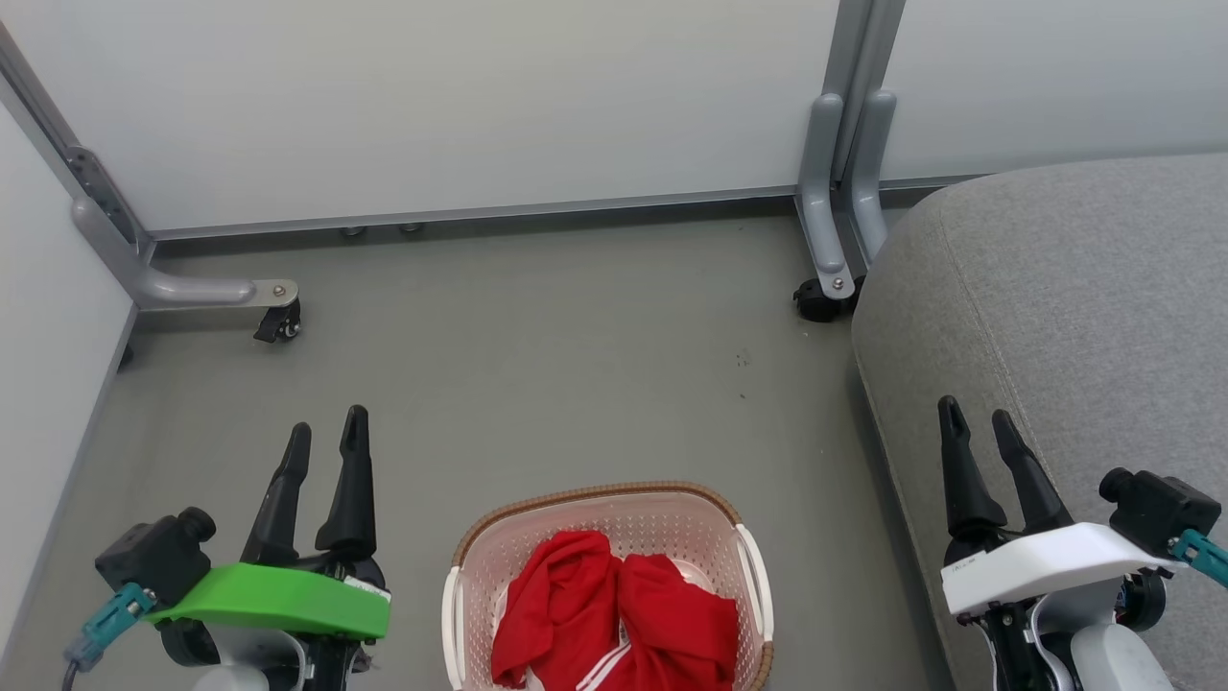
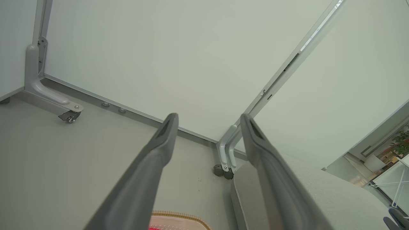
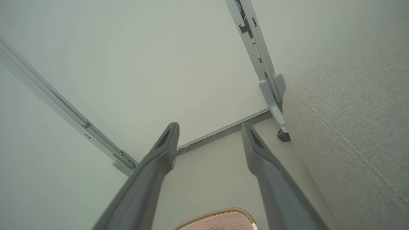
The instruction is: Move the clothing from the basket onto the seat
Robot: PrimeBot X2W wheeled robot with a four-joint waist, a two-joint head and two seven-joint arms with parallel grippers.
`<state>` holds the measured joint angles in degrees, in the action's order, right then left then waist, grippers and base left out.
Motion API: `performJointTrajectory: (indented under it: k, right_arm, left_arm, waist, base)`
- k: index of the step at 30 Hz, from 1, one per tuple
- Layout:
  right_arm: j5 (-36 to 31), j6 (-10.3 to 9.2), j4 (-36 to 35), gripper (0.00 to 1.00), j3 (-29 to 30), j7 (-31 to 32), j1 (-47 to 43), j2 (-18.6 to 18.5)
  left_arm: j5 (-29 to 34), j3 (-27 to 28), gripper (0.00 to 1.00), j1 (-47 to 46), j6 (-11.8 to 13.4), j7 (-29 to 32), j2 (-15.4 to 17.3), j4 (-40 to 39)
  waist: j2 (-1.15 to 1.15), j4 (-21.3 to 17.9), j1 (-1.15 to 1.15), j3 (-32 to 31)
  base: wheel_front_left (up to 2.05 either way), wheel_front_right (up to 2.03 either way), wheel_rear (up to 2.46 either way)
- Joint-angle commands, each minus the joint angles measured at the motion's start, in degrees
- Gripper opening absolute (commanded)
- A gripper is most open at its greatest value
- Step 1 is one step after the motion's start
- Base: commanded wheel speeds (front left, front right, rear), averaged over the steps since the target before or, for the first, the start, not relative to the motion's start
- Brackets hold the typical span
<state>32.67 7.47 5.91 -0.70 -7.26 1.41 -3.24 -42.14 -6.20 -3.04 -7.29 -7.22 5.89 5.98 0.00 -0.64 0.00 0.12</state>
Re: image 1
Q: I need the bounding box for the grey upright partition post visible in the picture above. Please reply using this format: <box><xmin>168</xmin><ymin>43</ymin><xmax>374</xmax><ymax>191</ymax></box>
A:
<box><xmin>831</xmin><ymin>0</ymin><xmax>909</xmax><ymax>185</ymax></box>

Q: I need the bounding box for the teal camera cable connector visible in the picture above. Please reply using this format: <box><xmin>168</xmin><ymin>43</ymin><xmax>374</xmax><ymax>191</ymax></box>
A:
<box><xmin>1168</xmin><ymin>529</ymin><xmax>1228</xmax><ymax>589</ymax></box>
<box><xmin>61</xmin><ymin>583</ymin><xmax>158</xmax><ymax>691</ymax></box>

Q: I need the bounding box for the grey slanted partition post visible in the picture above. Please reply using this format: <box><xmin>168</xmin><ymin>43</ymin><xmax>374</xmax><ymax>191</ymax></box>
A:
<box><xmin>0</xmin><ymin>21</ymin><xmax>154</xmax><ymax>262</ymax></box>

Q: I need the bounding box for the red garment with white trim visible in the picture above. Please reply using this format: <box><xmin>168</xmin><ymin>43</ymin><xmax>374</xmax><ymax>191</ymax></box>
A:
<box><xmin>576</xmin><ymin>553</ymin><xmax>741</xmax><ymax>691</ymax></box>
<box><xmin>491</xmin><ymin>530</ymin><xmax>623</xmax><ymax>689</ymax></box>

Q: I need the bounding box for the grey fabric sofa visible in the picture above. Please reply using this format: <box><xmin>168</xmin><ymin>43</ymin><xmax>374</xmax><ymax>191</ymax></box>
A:
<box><xmin>852</xmin><ymin>154</ymin><xmax>1228</xmax><ymax>691</ymax></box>

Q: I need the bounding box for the teal left camera cable connector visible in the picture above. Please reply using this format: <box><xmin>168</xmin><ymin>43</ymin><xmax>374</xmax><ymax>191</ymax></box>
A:
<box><xmin>61</xmin><ymin>583</ymin><xmax>158</xmax><ymax>691</ymax></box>

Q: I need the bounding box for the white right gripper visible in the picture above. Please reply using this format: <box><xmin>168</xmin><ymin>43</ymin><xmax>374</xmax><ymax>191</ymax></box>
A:
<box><xmin>936</xmin><ymin>394</ymin><xmax>1169</xmax><ymax>691</ymax></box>

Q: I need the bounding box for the teal right camera cable connector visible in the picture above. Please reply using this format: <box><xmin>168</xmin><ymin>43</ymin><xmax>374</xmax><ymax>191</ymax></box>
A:
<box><xmin>1168</xmin><ymin>529</ymin><xmax>1228</xmax><ymax>589</ymax></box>

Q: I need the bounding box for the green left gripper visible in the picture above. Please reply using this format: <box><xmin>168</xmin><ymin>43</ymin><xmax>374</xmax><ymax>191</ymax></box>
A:
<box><xmin>144</xmin><ymin>405</ymin><xmax>394</xmax><ymax>691</ymax></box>

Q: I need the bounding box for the black caster wheel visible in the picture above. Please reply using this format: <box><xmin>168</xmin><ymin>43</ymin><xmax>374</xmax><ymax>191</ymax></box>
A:
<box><xmin>253</xmin><ymin>299</ymin><xmax>303</xmax><ymax>345</ymax></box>
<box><xmin>792</xmin><ymin>275</ymin><xmax>866</xmax><ymax>323</ymax></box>

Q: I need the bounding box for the white plastic laundry basket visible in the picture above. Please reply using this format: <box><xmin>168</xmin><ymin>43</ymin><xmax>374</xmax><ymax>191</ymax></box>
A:
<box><xmin>441</xmin><ymin>481</ymin><xmax>775</xmax><ymax>691</ymax></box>

